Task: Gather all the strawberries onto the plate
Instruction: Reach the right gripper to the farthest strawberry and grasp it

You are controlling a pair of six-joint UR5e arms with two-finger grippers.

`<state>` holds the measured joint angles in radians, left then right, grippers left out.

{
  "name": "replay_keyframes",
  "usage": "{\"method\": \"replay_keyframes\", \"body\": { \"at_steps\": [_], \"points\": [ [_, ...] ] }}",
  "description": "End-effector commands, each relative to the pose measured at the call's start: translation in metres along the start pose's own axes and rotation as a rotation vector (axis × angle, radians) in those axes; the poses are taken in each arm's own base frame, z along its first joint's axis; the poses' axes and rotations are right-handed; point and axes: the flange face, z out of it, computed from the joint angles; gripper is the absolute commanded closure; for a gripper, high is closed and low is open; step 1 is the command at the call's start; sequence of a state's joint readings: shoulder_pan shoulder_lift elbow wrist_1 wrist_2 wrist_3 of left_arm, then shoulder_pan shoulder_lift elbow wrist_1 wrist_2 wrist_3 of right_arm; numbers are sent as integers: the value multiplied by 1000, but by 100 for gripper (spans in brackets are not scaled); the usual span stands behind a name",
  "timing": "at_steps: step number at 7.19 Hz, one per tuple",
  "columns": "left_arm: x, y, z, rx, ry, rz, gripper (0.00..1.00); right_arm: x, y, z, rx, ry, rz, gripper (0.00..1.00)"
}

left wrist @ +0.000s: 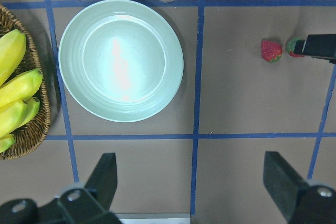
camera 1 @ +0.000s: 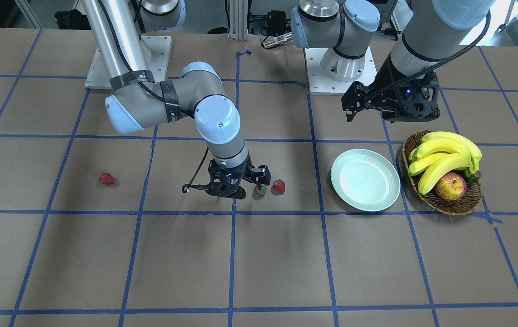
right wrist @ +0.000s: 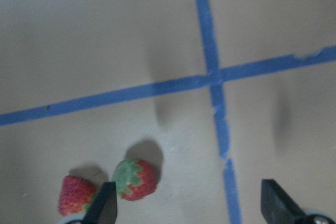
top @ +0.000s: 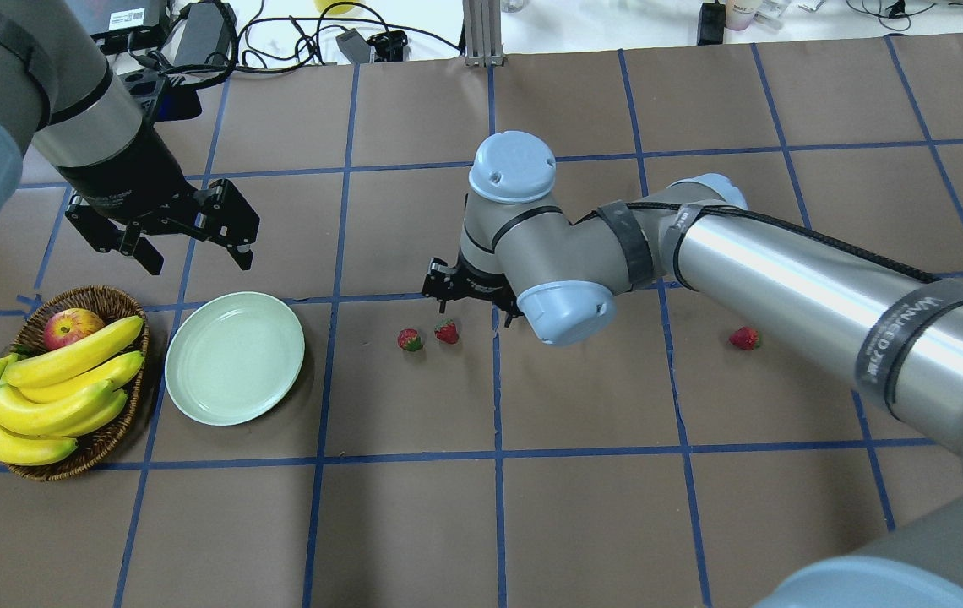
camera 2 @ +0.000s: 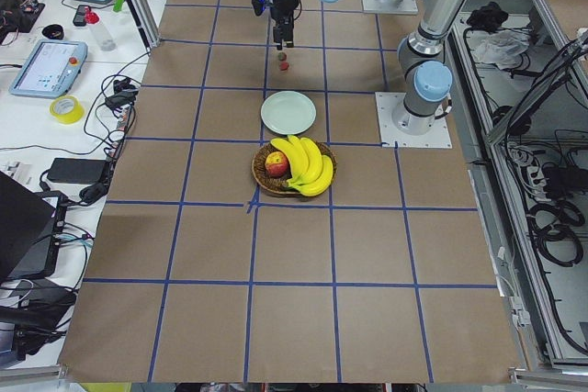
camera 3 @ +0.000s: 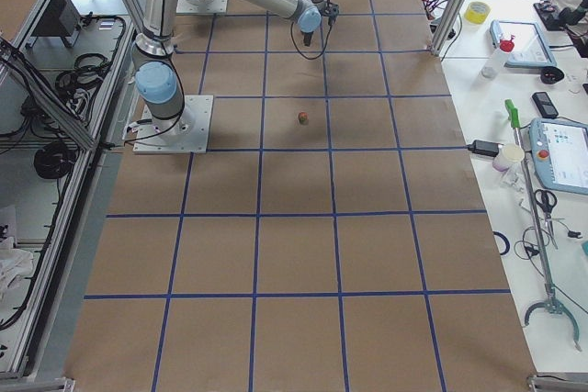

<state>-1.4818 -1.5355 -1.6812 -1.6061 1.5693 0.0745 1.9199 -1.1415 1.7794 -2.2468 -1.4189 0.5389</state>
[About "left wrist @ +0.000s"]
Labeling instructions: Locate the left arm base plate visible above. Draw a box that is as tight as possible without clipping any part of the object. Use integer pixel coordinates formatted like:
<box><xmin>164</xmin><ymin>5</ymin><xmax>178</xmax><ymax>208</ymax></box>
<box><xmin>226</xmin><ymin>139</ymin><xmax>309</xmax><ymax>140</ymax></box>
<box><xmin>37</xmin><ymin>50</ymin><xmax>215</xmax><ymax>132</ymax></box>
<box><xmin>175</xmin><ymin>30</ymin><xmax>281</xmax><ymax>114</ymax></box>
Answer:
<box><xmin>116</xmin><ymin>214</ymin><xmax>191</xmax><ymax>224</ymax></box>

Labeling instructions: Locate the light green plate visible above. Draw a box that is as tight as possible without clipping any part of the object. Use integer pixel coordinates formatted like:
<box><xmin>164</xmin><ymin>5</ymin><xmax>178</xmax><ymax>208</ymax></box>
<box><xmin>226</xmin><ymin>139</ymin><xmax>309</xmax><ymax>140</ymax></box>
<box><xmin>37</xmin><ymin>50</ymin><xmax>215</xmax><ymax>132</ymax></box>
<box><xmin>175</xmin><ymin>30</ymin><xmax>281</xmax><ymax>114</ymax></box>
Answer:
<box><xmin>58</xmin><ymin>0</ymin><xmax>184</xmax><ymax>122</ymax></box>

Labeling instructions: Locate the brown wicker basket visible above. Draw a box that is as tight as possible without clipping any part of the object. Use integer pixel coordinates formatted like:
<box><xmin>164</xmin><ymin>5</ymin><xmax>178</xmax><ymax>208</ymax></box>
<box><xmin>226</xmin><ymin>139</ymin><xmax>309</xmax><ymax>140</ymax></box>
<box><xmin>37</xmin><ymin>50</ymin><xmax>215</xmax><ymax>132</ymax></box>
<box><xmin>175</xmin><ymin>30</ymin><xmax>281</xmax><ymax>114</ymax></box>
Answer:
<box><xmin>1</xmin><ymin>6</ymin><xmax>50</xmax><ymax>159</ymax></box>

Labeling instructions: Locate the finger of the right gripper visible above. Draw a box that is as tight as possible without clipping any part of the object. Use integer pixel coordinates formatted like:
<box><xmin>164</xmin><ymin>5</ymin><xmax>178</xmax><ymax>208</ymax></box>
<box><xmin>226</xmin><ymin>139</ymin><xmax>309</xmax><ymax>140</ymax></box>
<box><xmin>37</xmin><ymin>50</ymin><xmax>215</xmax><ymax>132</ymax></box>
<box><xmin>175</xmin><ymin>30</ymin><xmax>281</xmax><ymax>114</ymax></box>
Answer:
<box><xmin>293</xmin><ymin>34</ymin><xmax>335</xmax><ymax>64</ymax></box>

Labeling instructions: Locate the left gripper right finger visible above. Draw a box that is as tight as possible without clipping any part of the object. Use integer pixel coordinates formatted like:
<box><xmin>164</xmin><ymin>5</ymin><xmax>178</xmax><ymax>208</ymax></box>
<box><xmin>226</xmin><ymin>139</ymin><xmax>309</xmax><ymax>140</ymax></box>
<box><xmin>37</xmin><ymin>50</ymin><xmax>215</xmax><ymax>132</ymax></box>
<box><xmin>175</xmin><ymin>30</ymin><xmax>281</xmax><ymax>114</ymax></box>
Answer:
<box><xmin>263</xmin><ymin>151</ymin><xmax>309</xmax><ymax>221</ymax></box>

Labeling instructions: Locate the greenish red strawberry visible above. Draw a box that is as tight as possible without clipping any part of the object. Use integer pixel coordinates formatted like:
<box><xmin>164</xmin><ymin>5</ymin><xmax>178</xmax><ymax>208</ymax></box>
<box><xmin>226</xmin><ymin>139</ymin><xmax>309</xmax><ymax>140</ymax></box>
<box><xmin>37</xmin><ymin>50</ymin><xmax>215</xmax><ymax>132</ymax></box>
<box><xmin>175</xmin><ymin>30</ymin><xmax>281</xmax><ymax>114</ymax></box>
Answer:
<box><xmin>286</xmin><ymin>37</ymin><xmax>304</xmax><ymax>58</ymax></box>

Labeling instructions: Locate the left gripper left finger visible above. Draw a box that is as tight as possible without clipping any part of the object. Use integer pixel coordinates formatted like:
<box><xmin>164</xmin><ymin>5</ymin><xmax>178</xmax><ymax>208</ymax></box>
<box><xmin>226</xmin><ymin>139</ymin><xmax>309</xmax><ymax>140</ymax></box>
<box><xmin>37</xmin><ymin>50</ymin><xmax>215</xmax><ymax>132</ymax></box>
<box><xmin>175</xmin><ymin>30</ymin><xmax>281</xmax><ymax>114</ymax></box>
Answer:
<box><xmin>54</xmin><ymin>152</ymin><xmax>118</xmax><ymax>213</ymax></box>

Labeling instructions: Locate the yellow banana bunch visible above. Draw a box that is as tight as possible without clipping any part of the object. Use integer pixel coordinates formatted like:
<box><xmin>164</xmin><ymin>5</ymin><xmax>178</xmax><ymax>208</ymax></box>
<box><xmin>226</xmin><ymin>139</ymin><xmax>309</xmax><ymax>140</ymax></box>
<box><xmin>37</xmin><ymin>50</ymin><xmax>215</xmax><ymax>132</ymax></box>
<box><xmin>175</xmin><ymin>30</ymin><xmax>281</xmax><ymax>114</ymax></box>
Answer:
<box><xmin>1</xmin><ymin>29</ymin><xmax>43</xmax><ymax>152</ymax></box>

